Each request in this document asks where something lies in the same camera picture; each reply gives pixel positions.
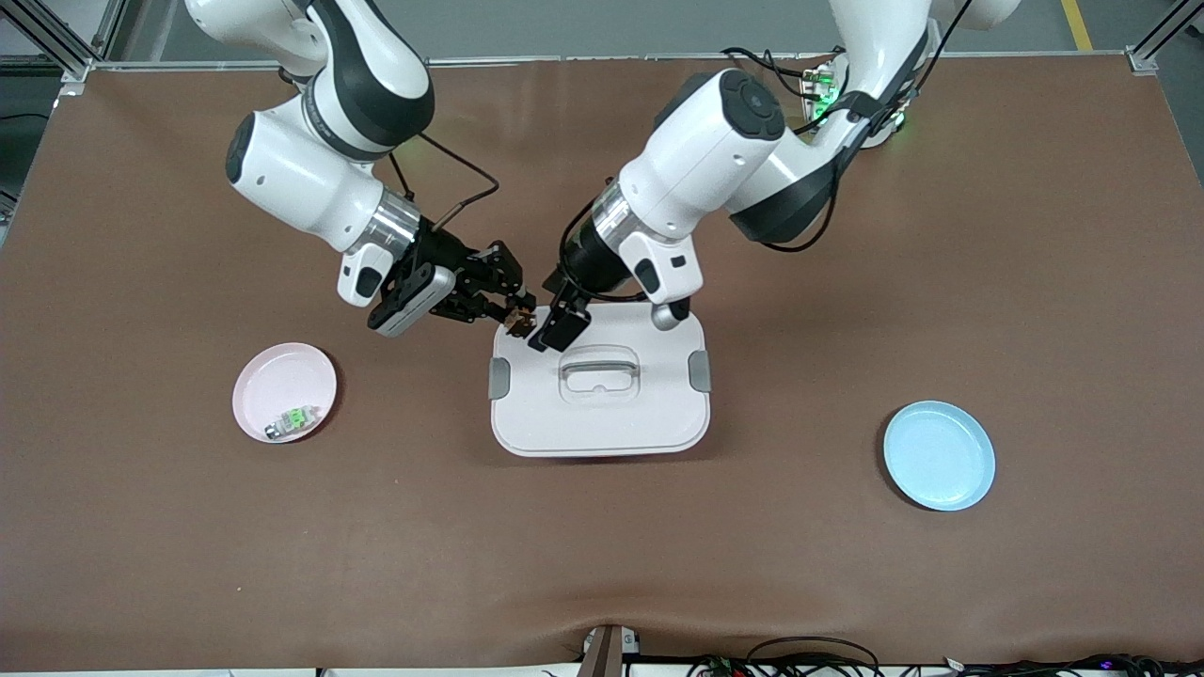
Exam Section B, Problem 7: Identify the metal clamp bracket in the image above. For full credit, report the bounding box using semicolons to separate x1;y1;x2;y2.
578;623;643;677

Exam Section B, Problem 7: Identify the pink round plate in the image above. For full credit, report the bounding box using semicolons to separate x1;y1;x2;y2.
231;342;338;445

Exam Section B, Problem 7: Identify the silver table edge rail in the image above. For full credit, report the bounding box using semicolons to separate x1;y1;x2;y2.
89;52;1144;72

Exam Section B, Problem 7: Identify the light blue round plate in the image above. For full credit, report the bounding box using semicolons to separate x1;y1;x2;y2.
882;401;996;512

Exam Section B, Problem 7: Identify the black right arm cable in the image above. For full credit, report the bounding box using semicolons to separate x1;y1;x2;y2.
386;132;500;233

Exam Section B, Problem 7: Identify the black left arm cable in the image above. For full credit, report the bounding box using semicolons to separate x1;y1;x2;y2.
560;0;974;304

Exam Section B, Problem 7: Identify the black cable bundle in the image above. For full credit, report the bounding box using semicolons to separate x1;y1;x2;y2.
685;637;1204;677

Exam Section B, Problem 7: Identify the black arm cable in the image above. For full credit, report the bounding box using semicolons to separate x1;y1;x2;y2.
386;132;500;233
560;0;974;304

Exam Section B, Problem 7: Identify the aluminium frame post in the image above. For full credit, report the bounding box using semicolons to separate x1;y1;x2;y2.
1124;0;1204;78
0;0;129;87

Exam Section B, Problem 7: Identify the green push-button switch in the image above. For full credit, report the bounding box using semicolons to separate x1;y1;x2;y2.
263;404;323;441

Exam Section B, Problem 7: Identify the brown table mat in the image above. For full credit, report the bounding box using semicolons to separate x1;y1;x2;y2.
0;56;1204;670

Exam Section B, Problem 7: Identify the white lidded storage box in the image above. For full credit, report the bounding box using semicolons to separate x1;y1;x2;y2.
488;301;713;459

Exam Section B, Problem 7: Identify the black power cable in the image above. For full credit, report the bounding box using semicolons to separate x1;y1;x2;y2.
721;45;829;104

